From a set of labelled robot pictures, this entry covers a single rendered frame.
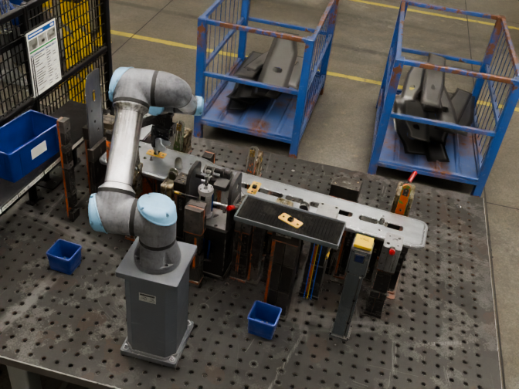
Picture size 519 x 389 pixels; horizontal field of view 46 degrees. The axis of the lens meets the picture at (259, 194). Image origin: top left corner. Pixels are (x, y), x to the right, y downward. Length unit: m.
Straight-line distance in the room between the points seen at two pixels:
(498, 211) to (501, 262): 0.55
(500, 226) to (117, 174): 3.07
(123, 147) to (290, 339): 0.96
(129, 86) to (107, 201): 0.37
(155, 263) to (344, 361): 0.81
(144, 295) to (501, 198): 3.23
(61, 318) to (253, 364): 0.73
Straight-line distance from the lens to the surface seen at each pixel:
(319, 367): 2.29
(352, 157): 4.71
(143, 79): 2.00
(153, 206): 1.87
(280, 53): 4.93
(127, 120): 1.97
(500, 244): 4.29
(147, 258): 1.95
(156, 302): 2.03
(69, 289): 2.52
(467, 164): 4.68
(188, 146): 2.81
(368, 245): 2.09
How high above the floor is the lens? 2.49
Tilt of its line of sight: 37 degrees down
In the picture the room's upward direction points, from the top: 7 degrees clockwise
